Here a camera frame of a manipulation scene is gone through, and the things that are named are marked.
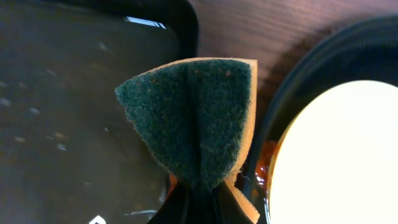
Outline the black rectangular tray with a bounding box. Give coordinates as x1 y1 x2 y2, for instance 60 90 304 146
1 0 198 224

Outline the green and yellow sponge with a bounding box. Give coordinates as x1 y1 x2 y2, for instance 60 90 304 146
115 57 259 224

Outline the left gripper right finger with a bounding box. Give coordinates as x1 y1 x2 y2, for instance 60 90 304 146
216 182 252 224

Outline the round black tray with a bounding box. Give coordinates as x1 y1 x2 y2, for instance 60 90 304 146
243 14 397 224

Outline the yellow plate with sauce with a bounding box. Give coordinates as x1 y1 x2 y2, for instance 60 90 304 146
267 81 397 223

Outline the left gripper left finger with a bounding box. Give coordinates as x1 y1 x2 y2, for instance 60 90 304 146
147 184 191 224

